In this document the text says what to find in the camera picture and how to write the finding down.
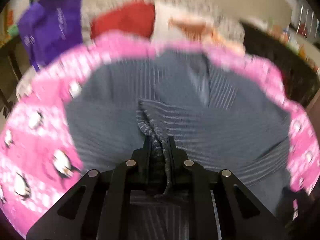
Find dark wooden chair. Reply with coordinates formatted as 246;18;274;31
1;35;30;118

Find grey striped suit jacket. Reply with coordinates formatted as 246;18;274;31
65;51;291;239

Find orange fringed cloth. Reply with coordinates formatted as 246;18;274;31
168;17;245;53

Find white pillow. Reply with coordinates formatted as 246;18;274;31
151;1;214;42

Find purple shopping bag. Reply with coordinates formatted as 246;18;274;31
17;0;83;72

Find dark wooden nightstand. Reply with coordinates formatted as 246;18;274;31
241;22;319;108

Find red cushion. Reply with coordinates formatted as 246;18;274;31
91;0;156;38

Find pink penguin bedspread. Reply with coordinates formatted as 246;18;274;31
1;31;319;237

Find floral grey headboard cover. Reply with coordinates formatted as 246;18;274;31
81;0;245;46

